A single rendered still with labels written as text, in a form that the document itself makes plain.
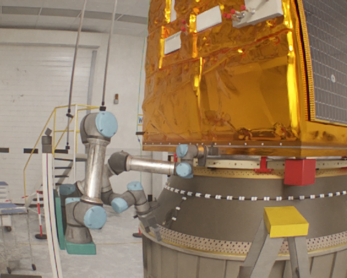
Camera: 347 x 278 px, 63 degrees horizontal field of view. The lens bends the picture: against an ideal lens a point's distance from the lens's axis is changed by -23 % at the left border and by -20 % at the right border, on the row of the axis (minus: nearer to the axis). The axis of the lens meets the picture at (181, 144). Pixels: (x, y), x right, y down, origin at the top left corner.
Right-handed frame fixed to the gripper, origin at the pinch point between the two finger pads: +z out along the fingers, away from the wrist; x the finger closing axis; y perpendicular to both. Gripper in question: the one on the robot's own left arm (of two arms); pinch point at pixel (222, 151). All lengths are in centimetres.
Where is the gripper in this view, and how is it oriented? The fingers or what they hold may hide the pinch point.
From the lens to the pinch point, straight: 221.2
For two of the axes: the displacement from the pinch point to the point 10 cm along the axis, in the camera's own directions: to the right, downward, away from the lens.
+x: -5.0, 0.0, 8.7
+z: 8.7, 0.2, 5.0
